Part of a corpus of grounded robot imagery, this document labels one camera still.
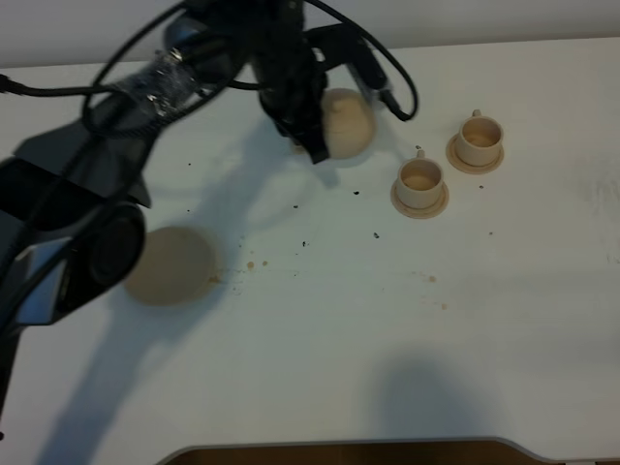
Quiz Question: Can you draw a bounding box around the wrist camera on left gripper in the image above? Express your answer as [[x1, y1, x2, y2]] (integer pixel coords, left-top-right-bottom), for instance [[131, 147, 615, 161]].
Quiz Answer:
[[304, 24, 390, 102]]

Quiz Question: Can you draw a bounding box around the beige teapot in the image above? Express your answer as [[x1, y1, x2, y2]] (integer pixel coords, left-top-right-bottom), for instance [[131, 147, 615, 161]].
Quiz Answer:
[[294, 88, 377, 160]]

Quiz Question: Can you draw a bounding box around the beige cup saucer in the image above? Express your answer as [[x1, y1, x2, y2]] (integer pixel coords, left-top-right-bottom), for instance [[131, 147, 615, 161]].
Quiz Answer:
[[390, 183, 450, 220], [446, 134, 505, 174]]

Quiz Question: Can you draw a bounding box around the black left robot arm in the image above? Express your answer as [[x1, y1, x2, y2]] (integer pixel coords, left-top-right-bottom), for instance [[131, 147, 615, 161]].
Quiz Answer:
[[1, 1, 329, 387]]

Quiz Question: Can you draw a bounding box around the near beige teacup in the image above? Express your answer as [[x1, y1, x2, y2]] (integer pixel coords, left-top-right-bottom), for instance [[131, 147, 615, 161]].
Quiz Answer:
[[395, 149, 445, 206]]

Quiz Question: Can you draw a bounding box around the beige teapot saucer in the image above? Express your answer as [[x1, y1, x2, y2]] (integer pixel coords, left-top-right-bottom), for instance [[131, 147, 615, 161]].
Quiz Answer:
[[124, 226, 221, 307]]

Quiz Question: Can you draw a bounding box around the near beige cup saucer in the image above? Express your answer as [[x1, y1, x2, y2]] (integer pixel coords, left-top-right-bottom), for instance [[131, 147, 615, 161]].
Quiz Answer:
[[390, 183, 450, 220]]

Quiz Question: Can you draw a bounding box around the far beige teacup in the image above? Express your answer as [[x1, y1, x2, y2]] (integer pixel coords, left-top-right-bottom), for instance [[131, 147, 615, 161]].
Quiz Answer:
[[457, 109, 504, 146]]

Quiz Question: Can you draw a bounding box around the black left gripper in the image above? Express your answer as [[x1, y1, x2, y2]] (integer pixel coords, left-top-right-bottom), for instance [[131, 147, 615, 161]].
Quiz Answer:
[[251, 14, 330, 165]]

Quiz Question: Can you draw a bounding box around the beige teacup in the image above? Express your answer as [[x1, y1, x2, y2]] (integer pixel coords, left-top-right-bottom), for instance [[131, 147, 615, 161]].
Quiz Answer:
[[457, 109, 504, 146], [395, 149, 445, 206]]

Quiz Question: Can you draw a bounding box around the far beige cup saucer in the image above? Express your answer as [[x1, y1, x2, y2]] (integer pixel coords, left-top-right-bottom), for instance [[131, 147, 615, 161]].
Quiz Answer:
[[446, 134, 505, 174]]

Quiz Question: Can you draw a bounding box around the black loose plug cable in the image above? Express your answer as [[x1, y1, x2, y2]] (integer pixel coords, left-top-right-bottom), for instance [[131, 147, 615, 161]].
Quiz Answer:
[[0, 72, 122, 99]]

